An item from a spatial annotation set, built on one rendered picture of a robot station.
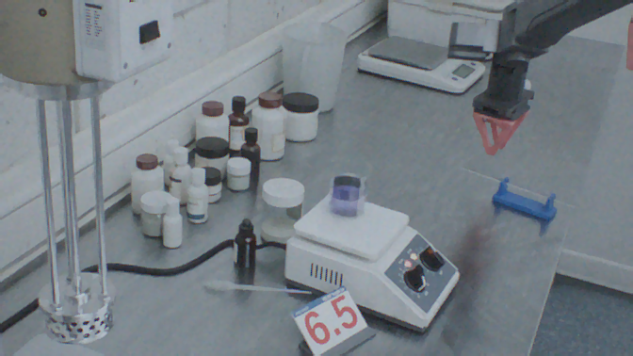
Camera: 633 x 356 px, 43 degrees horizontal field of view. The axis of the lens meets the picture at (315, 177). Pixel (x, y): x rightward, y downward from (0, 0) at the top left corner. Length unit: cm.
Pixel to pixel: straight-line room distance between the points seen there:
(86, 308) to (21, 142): 43
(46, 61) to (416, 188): 85
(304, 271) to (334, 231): 7
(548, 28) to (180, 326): 61
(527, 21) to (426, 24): 92
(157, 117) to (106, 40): 73
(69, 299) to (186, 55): 75
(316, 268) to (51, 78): 52
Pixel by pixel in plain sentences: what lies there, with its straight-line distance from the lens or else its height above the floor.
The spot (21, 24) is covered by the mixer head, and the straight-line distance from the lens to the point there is 61.
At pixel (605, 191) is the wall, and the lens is 254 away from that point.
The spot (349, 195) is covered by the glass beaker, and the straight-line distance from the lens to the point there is 104.
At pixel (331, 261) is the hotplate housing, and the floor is 81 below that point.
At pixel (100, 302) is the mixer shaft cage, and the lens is 75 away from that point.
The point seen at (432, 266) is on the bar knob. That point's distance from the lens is 106.
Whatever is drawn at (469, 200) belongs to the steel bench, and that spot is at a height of 75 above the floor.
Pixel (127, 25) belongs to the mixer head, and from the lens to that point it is 58.
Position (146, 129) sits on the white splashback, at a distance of 128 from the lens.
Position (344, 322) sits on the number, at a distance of 99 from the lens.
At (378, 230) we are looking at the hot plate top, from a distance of 104.
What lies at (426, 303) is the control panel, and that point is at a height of 78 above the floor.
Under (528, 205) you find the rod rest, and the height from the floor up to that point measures 76.
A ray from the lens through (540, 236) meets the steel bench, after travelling 128.
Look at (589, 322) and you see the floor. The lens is 249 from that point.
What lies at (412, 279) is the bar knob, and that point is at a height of 80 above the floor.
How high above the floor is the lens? 136
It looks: 27 degrees down
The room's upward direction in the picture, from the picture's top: 5 degrees clockwise
